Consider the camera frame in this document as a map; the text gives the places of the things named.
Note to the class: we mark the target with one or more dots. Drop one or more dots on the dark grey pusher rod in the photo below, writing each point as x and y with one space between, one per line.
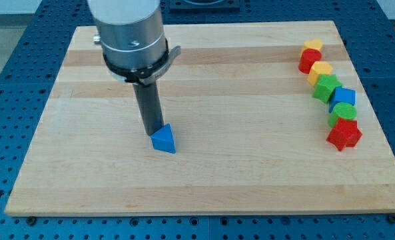
149 106

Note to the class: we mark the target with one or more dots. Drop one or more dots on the blue cube block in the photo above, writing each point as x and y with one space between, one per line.
342 94

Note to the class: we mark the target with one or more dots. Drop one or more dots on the yellow hexagon block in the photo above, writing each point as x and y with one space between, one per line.
318 68

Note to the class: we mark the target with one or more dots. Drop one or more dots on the red cylinder block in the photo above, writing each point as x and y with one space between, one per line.
308 58

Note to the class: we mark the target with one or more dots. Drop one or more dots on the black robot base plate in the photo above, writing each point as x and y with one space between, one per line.
203 5

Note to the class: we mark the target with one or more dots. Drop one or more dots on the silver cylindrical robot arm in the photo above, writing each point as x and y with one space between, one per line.
131 34

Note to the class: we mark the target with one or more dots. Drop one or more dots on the green cylinder block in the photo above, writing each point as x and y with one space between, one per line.
342 110

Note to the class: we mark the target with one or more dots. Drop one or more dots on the yellow heart block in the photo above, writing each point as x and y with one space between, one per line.
316 44

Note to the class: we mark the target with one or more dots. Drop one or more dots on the red star block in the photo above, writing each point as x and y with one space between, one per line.
344 134

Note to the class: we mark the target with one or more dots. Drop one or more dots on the green star block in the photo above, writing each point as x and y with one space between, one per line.
325 87

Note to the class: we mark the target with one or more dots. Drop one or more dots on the blue triangular prism block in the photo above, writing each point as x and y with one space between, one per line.
163 139

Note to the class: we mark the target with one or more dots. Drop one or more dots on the light wooden board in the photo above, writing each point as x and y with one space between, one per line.
250 139

